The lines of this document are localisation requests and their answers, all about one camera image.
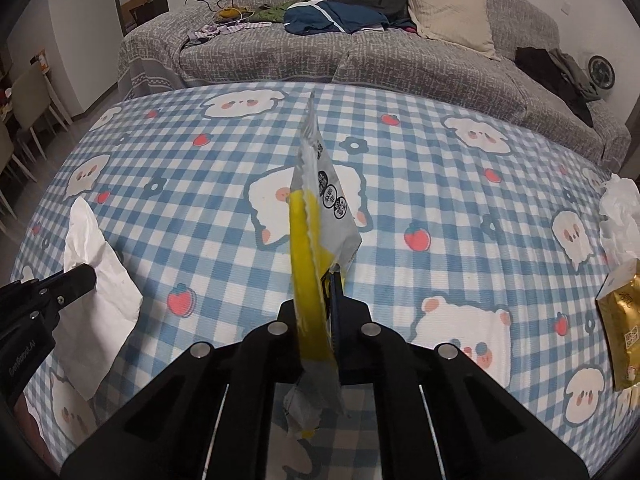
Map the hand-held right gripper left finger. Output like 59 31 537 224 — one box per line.
60 300 306 480

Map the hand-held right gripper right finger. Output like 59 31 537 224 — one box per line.
325 270 589 480

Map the white paper sheet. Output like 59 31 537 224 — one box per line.
50 195 143 401

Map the yellow white snack wrapper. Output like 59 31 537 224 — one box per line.
282 91 363 441

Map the person's left forearm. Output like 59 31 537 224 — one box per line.
7 390 51 466

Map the blue checked bear tablecloth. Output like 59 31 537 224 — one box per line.
12 82 640 480

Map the grey sofa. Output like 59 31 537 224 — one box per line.
116 0 632 171

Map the gold tissue pack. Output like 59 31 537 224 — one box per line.
595 259 640 392

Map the purple striped cloth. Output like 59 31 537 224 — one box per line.
187 22 273 43

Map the blue jacket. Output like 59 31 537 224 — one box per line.
284 0 391 36

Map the white tissue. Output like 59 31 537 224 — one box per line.
599 174 640 266

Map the green cloth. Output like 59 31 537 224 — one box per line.
250 2 296 23

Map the beige pillow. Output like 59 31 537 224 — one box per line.
407 0 498 61

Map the black garment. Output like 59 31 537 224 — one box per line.
514 46 596 128

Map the grey green garment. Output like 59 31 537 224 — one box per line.
547 49 603 103

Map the dark round disc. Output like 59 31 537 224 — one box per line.
588 55 616 90

